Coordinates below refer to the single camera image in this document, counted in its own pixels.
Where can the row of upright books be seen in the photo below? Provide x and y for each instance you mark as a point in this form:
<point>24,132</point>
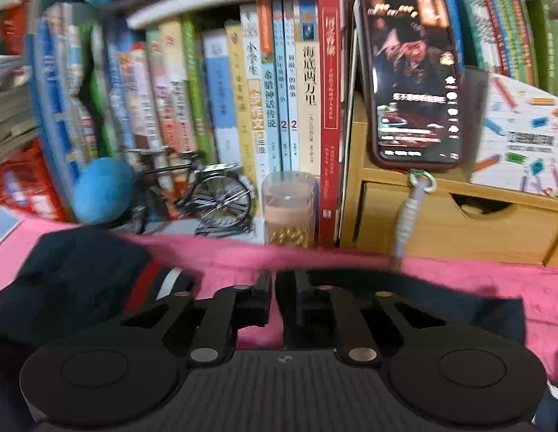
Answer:
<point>261,99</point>

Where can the clear plastic jar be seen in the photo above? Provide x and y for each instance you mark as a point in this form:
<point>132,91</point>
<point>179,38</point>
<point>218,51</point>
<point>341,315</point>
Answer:
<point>288,207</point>

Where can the black model bicycle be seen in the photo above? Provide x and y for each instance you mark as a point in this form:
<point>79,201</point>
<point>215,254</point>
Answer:
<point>220,198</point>

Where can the navy striped jacket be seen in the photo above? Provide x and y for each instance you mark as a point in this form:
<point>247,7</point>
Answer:
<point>72,279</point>

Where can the white label printer box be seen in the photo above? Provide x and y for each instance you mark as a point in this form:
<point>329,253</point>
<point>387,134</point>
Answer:
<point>522,139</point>

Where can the wooden drawer organizer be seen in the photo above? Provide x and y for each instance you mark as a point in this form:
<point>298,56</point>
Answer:
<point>423,220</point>

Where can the smartphone in dark case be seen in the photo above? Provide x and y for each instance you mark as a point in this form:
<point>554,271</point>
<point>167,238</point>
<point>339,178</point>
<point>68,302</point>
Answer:
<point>414,76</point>

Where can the row of thin colourful books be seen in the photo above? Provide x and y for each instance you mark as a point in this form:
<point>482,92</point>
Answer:
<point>499,22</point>

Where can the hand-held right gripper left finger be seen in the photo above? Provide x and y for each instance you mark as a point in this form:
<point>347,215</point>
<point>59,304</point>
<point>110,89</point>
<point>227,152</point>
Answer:
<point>263,299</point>

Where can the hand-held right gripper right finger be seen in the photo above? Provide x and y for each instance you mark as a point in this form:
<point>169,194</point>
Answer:
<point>288,299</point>

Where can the stack of paper workbooks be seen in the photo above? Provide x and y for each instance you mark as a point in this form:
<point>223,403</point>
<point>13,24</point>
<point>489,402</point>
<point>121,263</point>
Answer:
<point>9,108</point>

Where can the red plastic crate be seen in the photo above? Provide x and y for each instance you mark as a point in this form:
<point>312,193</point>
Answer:
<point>27,189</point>

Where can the blue plush ball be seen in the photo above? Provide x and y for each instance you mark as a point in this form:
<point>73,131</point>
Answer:
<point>103,189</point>

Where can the pink printed blanket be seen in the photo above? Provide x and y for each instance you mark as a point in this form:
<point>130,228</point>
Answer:
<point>243,256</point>

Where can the light blue card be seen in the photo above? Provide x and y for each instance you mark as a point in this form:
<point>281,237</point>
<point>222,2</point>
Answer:
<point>2,229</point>

